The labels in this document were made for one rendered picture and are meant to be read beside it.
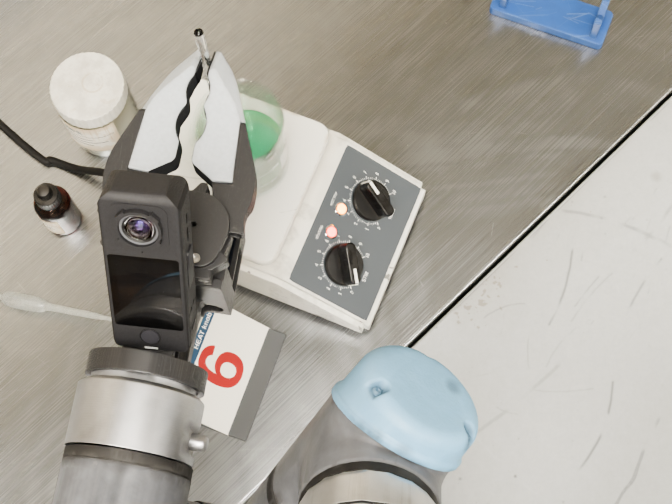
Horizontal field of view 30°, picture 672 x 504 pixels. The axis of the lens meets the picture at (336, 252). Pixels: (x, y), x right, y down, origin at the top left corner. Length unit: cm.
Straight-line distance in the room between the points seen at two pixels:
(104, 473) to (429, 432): 18
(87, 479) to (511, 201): 47
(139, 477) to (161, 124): 21
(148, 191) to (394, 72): 44
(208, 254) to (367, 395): 15
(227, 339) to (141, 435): 28
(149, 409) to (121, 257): 9
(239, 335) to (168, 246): 31
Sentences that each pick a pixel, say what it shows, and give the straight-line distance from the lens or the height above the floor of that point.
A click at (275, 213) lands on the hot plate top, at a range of 93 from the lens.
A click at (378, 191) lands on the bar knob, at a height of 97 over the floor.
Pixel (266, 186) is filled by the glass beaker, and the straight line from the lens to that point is 92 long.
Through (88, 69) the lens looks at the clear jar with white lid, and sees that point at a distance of 101.
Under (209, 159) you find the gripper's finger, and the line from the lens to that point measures 76.
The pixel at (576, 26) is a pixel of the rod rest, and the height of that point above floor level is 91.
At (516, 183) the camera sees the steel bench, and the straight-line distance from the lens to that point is 104.
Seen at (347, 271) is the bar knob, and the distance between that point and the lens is 94.
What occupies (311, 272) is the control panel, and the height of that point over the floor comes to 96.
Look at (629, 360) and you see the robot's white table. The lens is 101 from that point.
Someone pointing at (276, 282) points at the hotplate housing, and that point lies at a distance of 94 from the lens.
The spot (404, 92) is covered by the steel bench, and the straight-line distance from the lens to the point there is 106.
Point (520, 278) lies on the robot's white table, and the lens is 101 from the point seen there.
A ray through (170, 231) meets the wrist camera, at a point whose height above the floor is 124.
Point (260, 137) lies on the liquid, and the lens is 92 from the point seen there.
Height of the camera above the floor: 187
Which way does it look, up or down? 73 degrees down
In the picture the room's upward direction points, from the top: 5 degrees counter-clockwise
